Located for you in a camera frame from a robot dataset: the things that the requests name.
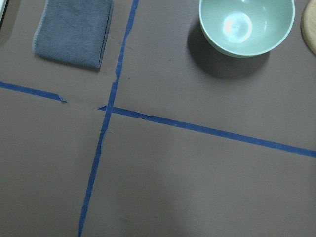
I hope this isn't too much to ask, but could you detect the grey folded cloth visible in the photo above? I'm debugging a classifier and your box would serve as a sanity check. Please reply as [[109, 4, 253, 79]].
[[32, 0, 114, 69]]

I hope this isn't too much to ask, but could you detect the white bear tray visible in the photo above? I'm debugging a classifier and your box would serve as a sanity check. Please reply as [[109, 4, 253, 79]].
[[0, 0, 9, 24]]

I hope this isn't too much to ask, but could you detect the wooden mug tree stand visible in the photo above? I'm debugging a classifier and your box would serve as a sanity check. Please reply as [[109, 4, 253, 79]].
[[301, 0, 316, 55]]

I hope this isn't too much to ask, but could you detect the mint green bowl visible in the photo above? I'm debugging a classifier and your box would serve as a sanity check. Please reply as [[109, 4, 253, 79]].
[[198, 0, 295, 58]]

